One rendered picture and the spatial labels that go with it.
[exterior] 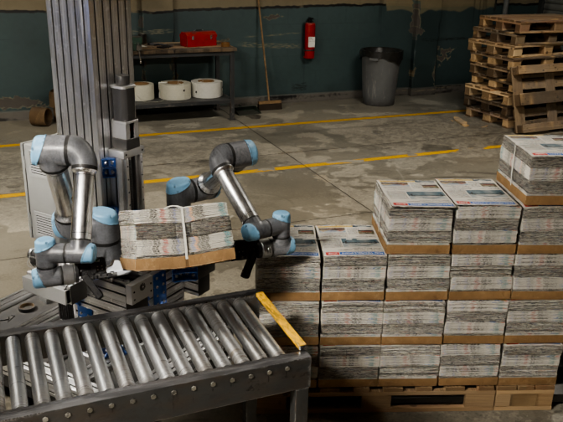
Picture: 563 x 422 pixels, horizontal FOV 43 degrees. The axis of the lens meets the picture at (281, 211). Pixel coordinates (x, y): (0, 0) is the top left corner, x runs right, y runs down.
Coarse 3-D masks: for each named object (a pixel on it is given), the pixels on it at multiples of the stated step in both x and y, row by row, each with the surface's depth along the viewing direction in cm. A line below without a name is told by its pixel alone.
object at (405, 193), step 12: (384, 180) 342; (396, 180) 343; (408, 180) 344; (384, 192) 326; (396, 192) 327; (408, 192) 327; (420, 192) 327; (432, 192) 328; (396, 204) 310; (408, 204) 311; (420, 204) 311; (432, 204) 312; (444, 204) 312
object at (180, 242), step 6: (180, 210) 268; (186, 210) 268; (180, 216) 268; (186, 216) 268; (180, 222) 267; (186, 222) 268; (180, 228) 267; (186, 228) 268; (180, 234) 267; (186, 234) 268; (180, 240) 268; (192, 240) 269; (180, 246) 267; (192, 246) 269; (180, 252) 268; (192, 252) 269
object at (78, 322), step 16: (160, 304) 277; (176, 304) 278; (192, 304) 278; (256, 304) 289; (64, 320) 264; (80, 320) 264; (96, 320) 265; (112, 320) 267; (224, 320) 285; (0, 336) 253; (80, 336) 264; (64, 352) 263
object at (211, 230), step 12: (204, 204) 271; (216, 204) 273; (192, 216) 269; (204, 216) 271; (216, 216) 273; (228, 216) 275; (192, 228) 269; (204, 228) 271; (216, 228) 273; (228, 228) 274; (204, 240) 271; (216, 240) 273; (228, 240) 276; (204, 252) 271
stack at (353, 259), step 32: (352, 224) 352; (288, 256) 316; (320, 256) 332; (352, 256) 318; (384, 256) 318; (416, 256) 320; (448, 256) 321; (480, 256) 322; (512, 256) 323; (256, 288) 321; (288, 288) 322; (352, 288) 323; (384, 288) 324; (416, 288) 325; (448, 288) 326; (480, 288) 327; (288, 320) 327; (320, 320) 329; (352, 320) 328; (384, 320) 329; (416, 320) 330; (448, 320) 332; (480, 320) 333; (288, 352) 333; (320, 352) 335; (352, 352) 335; (384, 352) 336; (416, 352) 337; (448, 352) 338; (480, 352) 339
